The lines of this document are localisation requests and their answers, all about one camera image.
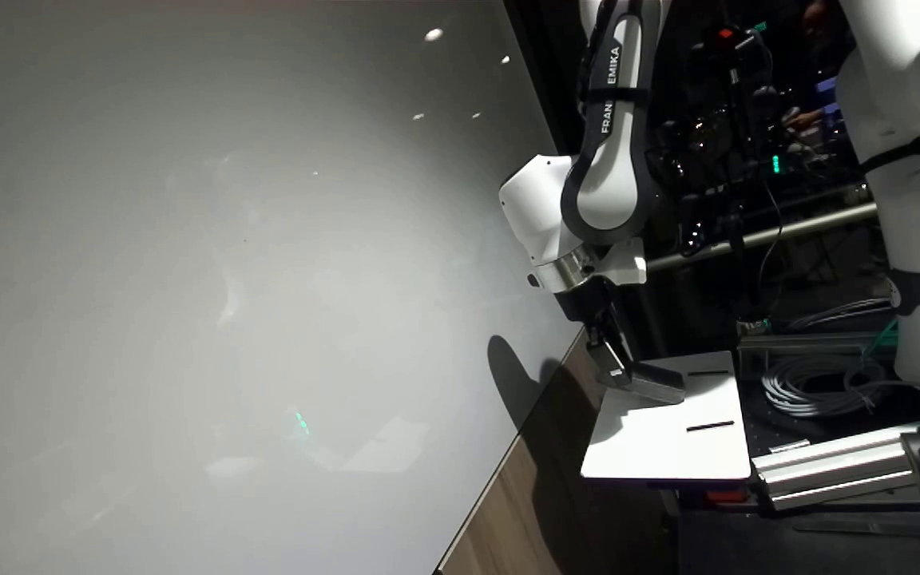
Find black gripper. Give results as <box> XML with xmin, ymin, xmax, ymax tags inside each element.
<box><xmin>559</xmin><ymin>279</ymin><xmax>636</xmax><ymax>380</ymax></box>

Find aluminium extrusion bars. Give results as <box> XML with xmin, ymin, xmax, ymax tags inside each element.
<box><xmin>751</xmin><ymin>426</ymin><xmax>920</xmax><ymax>511</ymax></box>

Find large white board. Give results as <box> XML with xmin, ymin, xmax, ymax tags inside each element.
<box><xmin>0</xmin><ymin>0</ymin><xmax>572</xmax><ymax>575</ymax></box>

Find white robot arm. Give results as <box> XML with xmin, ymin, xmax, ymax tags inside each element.
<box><xmin>499</xmin><ymin>0</ymin><xmax>920</xmax><ymax>397</ymax></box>

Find white square tray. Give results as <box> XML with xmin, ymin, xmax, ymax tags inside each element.
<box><xmin>582</xmin><ymin>353</ymin><xmax>751</xmax><ymax>482</ymax></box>

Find coiled white cable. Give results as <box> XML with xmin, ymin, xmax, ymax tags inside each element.
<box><xmin>759</xmin><ymin>364</ymin><xmax>896</xmax><ymax>422</ymax></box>

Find silver metal rail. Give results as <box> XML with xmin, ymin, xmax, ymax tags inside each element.
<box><xmin>648</xmin><ymin>201</ymin><xmax>880</xmax><ymax>271</ymax></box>

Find black marker pen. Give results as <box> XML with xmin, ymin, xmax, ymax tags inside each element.
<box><xmin>687</xmin><ymin>418</ymin><xmax>738</xmax><ymax>436</ymax></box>

